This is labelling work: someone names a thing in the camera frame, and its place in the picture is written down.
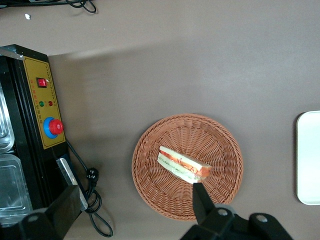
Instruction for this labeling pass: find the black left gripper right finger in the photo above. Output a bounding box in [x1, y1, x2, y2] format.
[179, 182, 293, 240]

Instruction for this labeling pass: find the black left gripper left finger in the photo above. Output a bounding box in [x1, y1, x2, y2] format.
[14, 186, 84, 240]

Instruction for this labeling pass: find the plastic-wrapped triangle sandwich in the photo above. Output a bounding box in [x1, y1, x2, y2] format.
[156, 146, 213, 185]

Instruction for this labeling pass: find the round brown wicker basket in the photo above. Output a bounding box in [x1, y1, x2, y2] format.
[131, 113, 244, 221]

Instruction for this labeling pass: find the white plastic tray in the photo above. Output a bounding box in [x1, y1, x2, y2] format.
[296, 110, 320, 206]

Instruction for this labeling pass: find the large steel food pan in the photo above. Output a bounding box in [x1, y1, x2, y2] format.
[0, 154, 34, 226]

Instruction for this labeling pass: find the black machine with yellow panel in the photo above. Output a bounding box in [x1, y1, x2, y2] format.
[0, 44, 89, 227]

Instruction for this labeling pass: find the small steel food pan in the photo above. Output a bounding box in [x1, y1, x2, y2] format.
[0, 83, 15, 153]

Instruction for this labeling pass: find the black power cable with plug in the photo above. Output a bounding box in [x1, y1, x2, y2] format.
[65, 139, 114, 238]

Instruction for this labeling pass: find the thin black looped cable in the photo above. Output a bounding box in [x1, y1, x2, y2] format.
[0, 0, 97, 14]

